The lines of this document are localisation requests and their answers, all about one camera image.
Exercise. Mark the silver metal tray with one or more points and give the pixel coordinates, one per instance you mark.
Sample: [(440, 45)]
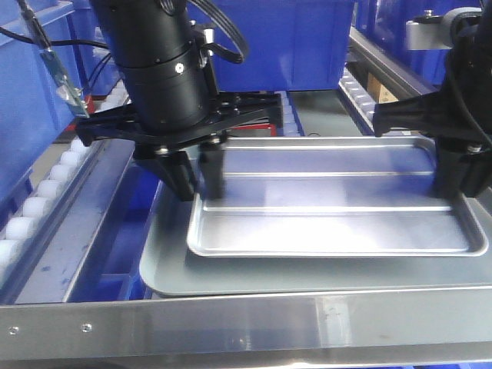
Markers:
[(359, 197)]

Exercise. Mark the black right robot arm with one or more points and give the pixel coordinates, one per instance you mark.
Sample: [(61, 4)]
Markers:
[(468, 63)]

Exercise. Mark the steel divider beam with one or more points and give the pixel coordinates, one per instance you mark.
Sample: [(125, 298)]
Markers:
[(89, 248), (401, 81)]

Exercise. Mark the small circuit board tag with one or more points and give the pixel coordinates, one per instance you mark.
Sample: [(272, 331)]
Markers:
[(66, 89)]

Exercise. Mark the blue bin behind tray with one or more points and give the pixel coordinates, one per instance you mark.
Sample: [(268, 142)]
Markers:
[(294, 45)]

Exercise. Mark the centre white roller track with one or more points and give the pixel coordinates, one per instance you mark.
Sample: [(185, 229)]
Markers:
[(291, 123)]

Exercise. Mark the large blue bin upper left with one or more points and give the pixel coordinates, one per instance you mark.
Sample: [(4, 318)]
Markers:
[(32, 112)]

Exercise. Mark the far right roller track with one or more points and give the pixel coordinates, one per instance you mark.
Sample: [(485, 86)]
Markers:
[(360, 103)]

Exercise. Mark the large grey plastic tray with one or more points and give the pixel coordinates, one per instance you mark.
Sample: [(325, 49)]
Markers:
[(171, 270)]

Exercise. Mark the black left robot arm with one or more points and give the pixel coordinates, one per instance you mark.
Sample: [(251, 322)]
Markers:
[(157, 57)]

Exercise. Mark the far left roller track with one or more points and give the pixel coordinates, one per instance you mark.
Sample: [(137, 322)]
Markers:
[(38, 206)]

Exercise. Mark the steel left divider beam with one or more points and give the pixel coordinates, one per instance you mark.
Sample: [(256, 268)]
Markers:
[(89, 248)]

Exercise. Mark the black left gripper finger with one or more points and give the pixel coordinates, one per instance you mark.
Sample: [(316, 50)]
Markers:
[(173, 169), (211, 164)]

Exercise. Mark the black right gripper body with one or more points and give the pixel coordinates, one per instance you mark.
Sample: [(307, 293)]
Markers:
[(438, 114)]

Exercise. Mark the steel right divider beam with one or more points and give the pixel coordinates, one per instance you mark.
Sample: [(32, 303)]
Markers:
[(401, 81)]

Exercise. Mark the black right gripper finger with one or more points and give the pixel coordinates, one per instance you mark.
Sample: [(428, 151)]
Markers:
[(462, 167)]

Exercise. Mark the steel front shelf rail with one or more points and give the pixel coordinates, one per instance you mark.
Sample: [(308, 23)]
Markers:
[(351, 329)]

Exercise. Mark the red floor frame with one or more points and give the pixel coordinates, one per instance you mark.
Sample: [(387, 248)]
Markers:
[(254, 130)]

